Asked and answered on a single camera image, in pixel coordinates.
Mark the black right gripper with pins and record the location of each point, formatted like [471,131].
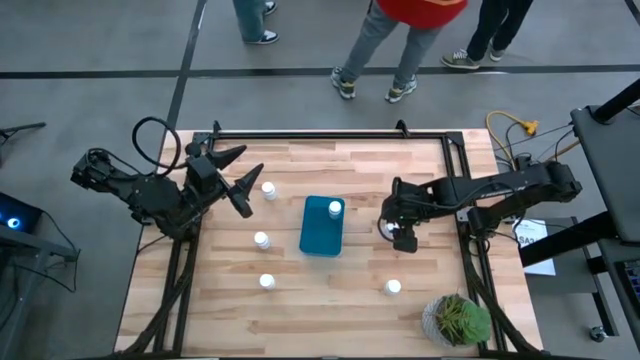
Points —
[405,210]

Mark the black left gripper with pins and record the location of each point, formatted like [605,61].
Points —
[205,182]

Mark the white plastic pill bottle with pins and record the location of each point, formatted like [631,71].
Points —
[268,190]
[261,240]
[392,286]
[335,207]
[267,281]

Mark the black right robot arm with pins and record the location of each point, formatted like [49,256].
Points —
[500,187]

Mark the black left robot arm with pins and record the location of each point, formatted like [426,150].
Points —
[150,195]

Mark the teal plastic basket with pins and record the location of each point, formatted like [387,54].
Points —
[320,235]

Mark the potted green plant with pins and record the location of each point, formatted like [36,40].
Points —
[460,322]

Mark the white paper sheet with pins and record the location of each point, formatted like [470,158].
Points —
[537,250]

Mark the person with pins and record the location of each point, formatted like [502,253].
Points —
[252,20]
[400,30]
[495,25]

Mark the black desk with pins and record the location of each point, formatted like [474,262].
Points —
[610,165]

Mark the black tripod leg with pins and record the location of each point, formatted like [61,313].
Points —
[25,128]

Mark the black computer with blue light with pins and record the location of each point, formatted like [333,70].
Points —
[20,210]

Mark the caster wheel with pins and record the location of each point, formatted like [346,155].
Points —
[598,334]

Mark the black stand pole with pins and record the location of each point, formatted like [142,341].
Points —
[617,102]

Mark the black aluminium table frame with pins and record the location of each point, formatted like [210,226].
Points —
[325,135]

